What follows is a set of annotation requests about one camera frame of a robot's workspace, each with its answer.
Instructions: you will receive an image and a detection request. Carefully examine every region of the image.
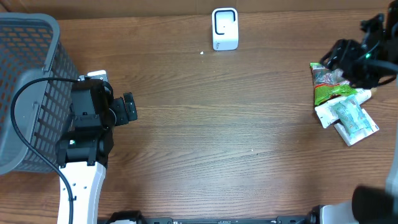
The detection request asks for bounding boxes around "teal tissue packet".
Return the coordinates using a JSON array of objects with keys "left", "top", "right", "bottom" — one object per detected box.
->
[{"left": 331, "top": 95, "right": 371, "bottom": 137}]

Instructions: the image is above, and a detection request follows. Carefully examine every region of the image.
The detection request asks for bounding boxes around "white tube with gold cap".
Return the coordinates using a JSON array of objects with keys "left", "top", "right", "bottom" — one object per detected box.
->
[{"left": 315, "top": 88, "right": 377, "bottom": 129}]

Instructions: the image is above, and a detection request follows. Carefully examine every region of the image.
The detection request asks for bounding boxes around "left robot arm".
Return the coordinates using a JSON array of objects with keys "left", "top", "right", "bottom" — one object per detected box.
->
[{"left": 55, "top": 78, "right": 137, "bottom": 223}]

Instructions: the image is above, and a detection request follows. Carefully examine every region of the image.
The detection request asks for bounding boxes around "white Hansaplast plaster box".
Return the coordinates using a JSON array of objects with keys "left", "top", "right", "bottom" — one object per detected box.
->
[{"left": 334, "top": 109, "right": 379, "bottom": 146}]

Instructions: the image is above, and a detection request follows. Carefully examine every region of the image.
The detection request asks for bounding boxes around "grey plastic shopping basket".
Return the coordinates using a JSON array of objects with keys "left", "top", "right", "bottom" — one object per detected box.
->
[{"left": 1, "top": 12, "right": 79, "bottom": 174}]

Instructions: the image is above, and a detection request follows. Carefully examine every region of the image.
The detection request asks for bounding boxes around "white barcode scanner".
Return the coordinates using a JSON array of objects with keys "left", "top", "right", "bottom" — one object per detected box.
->
[{"left": 211, "top": 7, "right": 239, "bottom": 51}]

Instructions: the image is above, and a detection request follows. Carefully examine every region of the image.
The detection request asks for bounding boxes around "colourful Haribo candy bag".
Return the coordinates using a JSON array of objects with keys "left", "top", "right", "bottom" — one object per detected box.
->
[{"left": 310, "top": 63, "right": 357, "bottom": 106}]

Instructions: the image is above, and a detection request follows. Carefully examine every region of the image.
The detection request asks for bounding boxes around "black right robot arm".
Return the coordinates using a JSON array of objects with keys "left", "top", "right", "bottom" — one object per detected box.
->
[{"left": 301, "top": 1, "right": 397, "bottom": 223}]

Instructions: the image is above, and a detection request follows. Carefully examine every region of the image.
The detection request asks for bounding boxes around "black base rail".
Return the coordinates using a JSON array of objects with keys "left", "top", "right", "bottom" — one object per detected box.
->
[{"left": 98, "top": 210, "right": 312, "bottom": 224}]

